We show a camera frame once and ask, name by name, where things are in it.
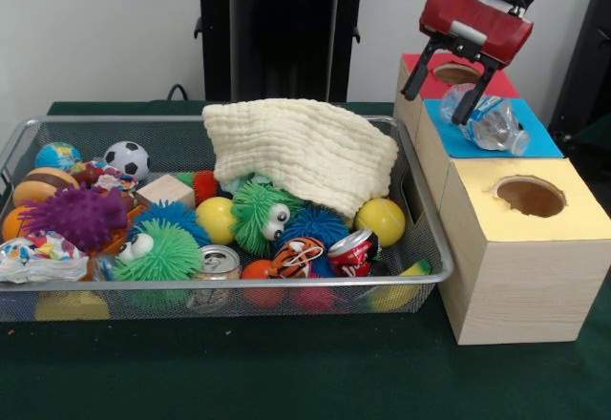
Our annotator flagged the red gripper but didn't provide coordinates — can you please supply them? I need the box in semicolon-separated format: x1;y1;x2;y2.
400;0;535;127

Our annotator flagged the clear plastic bottle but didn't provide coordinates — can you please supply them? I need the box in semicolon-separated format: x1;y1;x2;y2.
438;83;532;157

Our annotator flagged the cream knitted cloth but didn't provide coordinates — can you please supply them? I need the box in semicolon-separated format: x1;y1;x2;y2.
202;98;401;221

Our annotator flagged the red soda can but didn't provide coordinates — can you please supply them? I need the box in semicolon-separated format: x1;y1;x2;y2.
327;228;381;279

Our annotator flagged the wooden box with three holes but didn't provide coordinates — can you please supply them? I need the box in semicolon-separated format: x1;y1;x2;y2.
393;52;611;346

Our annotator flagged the clear mesh bin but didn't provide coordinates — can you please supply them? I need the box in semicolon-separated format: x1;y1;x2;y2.
0;114;454;324

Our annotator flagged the black stand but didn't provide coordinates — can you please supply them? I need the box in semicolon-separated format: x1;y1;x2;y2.
547;0;611;187

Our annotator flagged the yellow ball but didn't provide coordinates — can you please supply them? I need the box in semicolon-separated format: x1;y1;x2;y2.
354;198;407;248

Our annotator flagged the dark green side tablecloth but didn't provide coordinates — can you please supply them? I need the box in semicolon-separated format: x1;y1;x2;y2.
572;113;611;148

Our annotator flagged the green spiky ball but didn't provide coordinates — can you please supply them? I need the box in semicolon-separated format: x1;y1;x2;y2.
231;178;306;257
113;219;204;282

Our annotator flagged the wooden cube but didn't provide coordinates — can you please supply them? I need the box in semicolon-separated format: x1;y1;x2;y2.
135;174;196;210

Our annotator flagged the small soccer ball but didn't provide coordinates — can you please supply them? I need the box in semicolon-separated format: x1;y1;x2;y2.
103;140;150;181

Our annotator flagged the purple spiky ball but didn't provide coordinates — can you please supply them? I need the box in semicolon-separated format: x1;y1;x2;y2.
21;184;130;252

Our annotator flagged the globe ball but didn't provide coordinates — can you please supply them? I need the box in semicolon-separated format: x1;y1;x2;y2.
33;141;83;172

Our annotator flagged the burger toy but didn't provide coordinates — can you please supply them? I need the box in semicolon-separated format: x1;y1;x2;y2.
12;166;80;209

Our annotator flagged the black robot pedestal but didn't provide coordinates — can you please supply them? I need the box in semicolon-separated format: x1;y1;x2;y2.
183;0;386;102

